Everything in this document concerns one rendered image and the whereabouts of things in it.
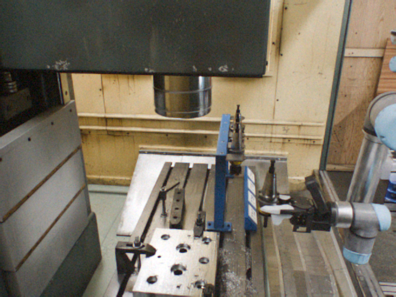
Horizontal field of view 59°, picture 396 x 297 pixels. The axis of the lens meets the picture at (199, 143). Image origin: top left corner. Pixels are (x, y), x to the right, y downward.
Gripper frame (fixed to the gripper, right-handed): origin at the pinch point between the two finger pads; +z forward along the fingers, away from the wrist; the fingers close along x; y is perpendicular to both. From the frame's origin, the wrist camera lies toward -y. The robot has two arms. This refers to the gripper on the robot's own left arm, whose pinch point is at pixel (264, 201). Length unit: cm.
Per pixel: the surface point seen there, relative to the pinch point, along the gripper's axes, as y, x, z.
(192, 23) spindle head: -49, -14, 21
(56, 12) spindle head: -50, -14, 51
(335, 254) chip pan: 49, 45, -40
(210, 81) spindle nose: -35.3, -3.9, 17.4
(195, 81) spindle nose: -35.7, -7.8, 20.6
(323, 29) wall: -46, 98, -32
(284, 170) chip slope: 32, 96, -22
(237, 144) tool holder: -6.5, 29.5, 8.2
